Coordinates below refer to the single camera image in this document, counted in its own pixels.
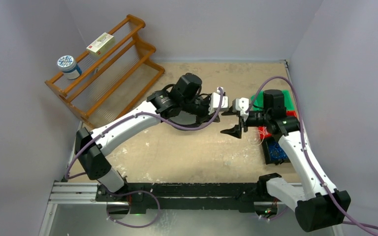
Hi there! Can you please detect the white thin cable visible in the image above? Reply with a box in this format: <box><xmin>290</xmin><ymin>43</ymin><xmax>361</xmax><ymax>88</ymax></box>
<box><xmin>249</xmin><ymin>125</ymin><xmax>271</xmax><ymax>146</ymax></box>

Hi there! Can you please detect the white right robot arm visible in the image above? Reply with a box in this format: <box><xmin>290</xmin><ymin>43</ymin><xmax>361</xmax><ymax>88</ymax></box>
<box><xmin>212</xmin><ymin>89</ymin><xmax>351</xmax><ymax>232</ymax></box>

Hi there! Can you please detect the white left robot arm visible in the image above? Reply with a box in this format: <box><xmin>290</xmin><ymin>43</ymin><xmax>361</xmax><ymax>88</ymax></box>
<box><xmin>74</xmin><ymin>73</ymin><xmax>225</xmax><ymax>201</ymax></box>

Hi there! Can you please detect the red plastic bin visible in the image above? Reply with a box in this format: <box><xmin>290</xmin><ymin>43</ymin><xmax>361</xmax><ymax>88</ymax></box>
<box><xmin>257</xmin><ymin>110</ymin><xmax>297</xmax><ymax>140</ymax></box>

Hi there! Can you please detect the green plastic bin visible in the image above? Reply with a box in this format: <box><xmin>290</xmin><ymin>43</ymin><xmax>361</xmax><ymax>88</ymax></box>
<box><xmin>252</xmin><ymin>90</ymin><xmax>295</xmax><ymax>111</ymax></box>

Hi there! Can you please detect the black plastic bin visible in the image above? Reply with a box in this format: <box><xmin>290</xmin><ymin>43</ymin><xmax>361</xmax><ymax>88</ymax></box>
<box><xmin>261</xmin><ymin>137</ymin><xmax>290</xmax><ymax>165</ymax></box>

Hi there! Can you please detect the orange wooden rack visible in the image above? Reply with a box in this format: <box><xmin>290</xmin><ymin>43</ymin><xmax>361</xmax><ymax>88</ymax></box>
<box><xmin>45</xmin><ymin>14</ymin><xmax>165</xmax><ymax>128</ymax></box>

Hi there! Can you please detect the green white cardboard box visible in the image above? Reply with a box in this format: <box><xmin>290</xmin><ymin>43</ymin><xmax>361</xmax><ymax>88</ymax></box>
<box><xmin>86</xmin><ymin>32</ymin><xmax>115</xmax><ymax>59</ymax></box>

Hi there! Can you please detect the blue white round jar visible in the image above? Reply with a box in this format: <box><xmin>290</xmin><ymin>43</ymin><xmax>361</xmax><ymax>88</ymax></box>
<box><xmin>57</xmin><ymin>55</ymin><xmax>82</xmax><ymax>80</ymax></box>

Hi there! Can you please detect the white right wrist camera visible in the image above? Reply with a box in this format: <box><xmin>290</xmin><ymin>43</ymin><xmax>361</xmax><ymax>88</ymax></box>
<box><xmin>233</xmin><ymin>97</ymin><xmax>250</xmax><ymax>119</ymax></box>

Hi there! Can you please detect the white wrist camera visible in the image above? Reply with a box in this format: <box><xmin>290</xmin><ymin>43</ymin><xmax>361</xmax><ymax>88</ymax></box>
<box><xmin>233</xmin><ymin>97</ymin><xmax>250</xmax><ymax>119</ymax></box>
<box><xmin>209</xmin><ymin>87</ymin><xmax>230</xmax><ymax>115</ymax></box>

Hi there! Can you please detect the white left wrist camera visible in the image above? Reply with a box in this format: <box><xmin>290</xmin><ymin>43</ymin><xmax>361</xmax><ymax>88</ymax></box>
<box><xmin>209</xmin><ymin>87</ymin><xmax>230</xmax><ymax>115</ymax></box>

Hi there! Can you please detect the black perforated cable spool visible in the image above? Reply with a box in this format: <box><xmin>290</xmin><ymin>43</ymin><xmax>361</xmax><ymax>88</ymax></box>
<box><xmin>168</xmin><ymin>111</ymin><xmax>214</xmax><ymax>131</ymax></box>

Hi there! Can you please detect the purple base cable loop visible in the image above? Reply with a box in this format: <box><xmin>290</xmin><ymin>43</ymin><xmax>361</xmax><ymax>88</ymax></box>
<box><xmin>105</xmin><ymin>188</ymin><xmax>161</xmax><ymax>228</ymax></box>

